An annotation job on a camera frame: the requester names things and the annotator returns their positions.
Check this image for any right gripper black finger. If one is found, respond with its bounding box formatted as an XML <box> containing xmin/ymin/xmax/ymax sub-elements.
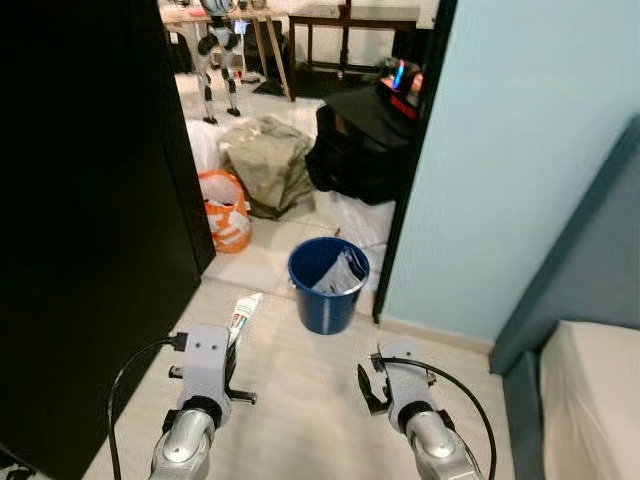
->
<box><xmin>358</xmin><ymin>362</ymin><xmax>386</xmax><ymax>416</ymax></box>

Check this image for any white toothpaste tube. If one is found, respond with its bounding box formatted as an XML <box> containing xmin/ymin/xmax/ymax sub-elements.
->
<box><xmin>228</xmin><ymin>292</ymin><xmax>263</xmax><ymax>346</ymax></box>

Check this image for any blue plastic bucket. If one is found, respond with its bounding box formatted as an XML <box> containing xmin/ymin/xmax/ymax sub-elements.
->
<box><xmin>287</xmin><ymin>236</ymin><xmax>371</xmax><ymax>335</ymax></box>

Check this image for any crumpled clear plastic wrapper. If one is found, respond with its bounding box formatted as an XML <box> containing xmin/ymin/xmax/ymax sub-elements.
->
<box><xmin>312</xmin><ymin>250</ymin><xmax>368</xmax><ymax>296</ymax></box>

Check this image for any orange and white bag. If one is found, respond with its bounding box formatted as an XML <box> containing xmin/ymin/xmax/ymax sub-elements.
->
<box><xmin>197</xmin><ymin>168</ymin><xmax>253</xmax><ymax>254</ymax></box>

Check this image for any white plastic bag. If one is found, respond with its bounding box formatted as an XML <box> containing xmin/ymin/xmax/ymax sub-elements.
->
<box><xmin>330</xmin><ymin>190</ymin><xmax>396</xmax><ymax>251</ymax></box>
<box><xmin>185</xmin><ymin>120</ymin><xmax>225</xmax><ymax>175</ymax></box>

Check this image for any beige fabric sack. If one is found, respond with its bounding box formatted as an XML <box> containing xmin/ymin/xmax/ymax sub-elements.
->
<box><xmin>220</xmin><ymin>115</ymin><xmax>319</xmax><ymax>221</ymax></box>

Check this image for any black wardrobe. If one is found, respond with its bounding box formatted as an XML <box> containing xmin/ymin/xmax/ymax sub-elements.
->
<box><xmin>0</xmin><ymin>0</ymin><xmax>216</xmax><ymax>480</ymax></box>

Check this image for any large black fabric bag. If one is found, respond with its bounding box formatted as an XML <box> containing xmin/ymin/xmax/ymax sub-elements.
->
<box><xmin>305</xmin><ymin>85</ymin><xmax>421</xmax><ymax>206</ymax></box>

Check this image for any standing silver humanoid robot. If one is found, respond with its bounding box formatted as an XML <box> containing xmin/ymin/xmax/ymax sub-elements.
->
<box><xmin>192</xmin><ymin>0</ymin><xmax>249</xmax><ymax>126</ymax></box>

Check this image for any light wooden table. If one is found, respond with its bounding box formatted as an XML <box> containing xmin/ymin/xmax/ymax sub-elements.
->
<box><xmin>160</xmin><ymin>0</ymin><xmax>293</xmax><ymax>101</ymax></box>

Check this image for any dark wooden table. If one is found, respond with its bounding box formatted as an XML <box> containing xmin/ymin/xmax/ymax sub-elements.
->
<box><xmin>288</xmin><ymin>3</ymin><xmax>421</xmax><ymax>71</ymax></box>

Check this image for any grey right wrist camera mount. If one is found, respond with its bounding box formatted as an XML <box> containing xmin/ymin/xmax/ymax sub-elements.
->
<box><xmin>378</xmin><ymin>338</ymin><xmax>429</xmax><ymax>411</ymax></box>

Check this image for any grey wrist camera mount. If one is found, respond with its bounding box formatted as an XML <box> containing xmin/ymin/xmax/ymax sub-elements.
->
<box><xmin>183</xmin><ymin>325</ymin><xmax>233</xmax><ymax>401</ymax></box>
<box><xmin>378</xmin><ymin>338</ymin><xmax>429</xmax><ymax>411</ymax></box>

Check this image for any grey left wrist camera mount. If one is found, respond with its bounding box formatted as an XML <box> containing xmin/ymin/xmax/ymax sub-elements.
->
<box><xmin>183</xmin><ymin>325</ymin><xmax>233</xmax><ymax>401</ymax></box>

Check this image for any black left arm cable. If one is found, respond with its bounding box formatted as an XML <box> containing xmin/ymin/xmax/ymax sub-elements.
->
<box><xmin>107</xmin><ymin>337</ymin><xmax>189</xmax><ymax>480</ymax></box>

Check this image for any black door frame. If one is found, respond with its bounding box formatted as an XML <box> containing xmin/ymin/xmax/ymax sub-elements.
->
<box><xmin>372</xmin><ymin>0</ymin><xmax>459</xmax><ymax>323</ymax></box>

